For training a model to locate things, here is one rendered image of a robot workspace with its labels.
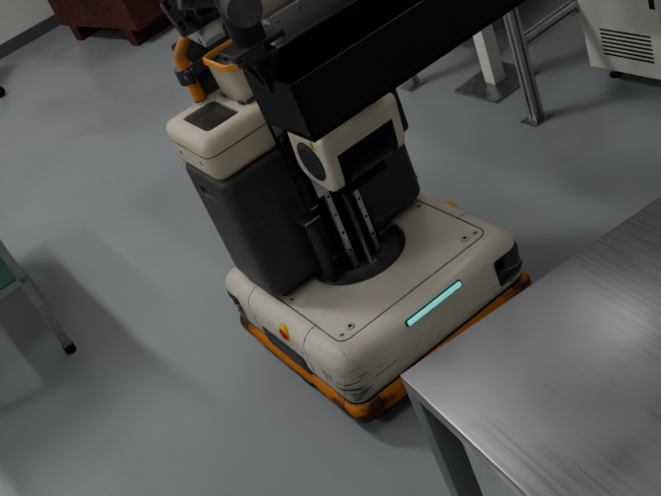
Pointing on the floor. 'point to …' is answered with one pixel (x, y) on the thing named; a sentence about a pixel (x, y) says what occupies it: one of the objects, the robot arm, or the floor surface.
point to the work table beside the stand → (558, 378)
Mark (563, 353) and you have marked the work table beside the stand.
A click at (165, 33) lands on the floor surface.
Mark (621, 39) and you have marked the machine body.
